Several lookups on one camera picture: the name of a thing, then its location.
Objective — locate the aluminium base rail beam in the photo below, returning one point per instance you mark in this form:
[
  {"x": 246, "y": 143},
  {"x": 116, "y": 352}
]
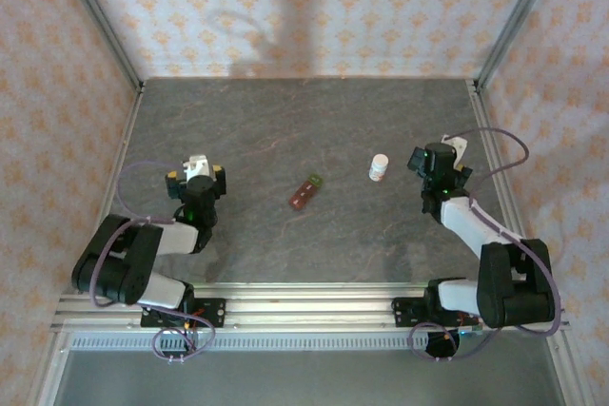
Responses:
[{"x": 309, "y": 311}]

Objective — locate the white pill bottle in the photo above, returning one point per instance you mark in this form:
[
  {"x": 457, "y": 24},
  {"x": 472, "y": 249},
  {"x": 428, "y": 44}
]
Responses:
[{"x": 378, "y": 173}]

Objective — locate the aluminium corner post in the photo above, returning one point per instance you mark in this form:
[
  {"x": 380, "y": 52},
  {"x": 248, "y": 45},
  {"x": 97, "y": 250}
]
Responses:
[
  {"x": 101, "y": 21},
  {"x": 518, "y": 21}
]

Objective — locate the grey metal panel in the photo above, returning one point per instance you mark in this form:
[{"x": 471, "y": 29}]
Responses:
[{"x": 309, "y": 377}]

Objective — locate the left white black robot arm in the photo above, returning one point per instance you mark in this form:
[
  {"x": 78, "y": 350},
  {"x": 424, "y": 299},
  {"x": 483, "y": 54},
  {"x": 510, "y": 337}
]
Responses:
[{"x": 176, "y": 237}]

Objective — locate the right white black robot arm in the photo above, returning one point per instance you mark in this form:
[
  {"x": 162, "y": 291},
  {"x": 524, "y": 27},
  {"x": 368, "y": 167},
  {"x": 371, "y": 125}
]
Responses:
[{"x": 466, "y": 220}]

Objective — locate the red green pill organizer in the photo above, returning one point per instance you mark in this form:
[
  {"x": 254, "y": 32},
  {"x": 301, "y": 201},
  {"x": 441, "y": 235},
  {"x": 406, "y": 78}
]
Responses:
[{"x": 306, "y": 192}]

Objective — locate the small circuit board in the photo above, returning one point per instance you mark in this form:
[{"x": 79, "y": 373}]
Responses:
[{"x": 471, "y": 331}]

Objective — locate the aluminium lower frame bar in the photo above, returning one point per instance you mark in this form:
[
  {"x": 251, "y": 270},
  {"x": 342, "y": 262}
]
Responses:
[
  {"x": 566, "y": 368},
  {"x": 50, "y": 377}
]

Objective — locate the white ribbed bottle cap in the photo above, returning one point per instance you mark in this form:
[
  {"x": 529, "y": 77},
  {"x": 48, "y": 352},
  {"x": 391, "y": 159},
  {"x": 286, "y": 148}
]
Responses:
[{"x": 380, "y": 159}]

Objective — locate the aluminium side rail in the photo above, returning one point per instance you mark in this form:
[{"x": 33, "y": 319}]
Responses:
[
  {"x": 123, "y": 149},
  {"x": 491, "y": 151}
]

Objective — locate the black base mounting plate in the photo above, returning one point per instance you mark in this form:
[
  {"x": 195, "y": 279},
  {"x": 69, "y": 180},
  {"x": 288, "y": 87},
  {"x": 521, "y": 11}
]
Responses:
[
  {"x": 214, "y": 313},
  {"x": 409, "y": 312}
]

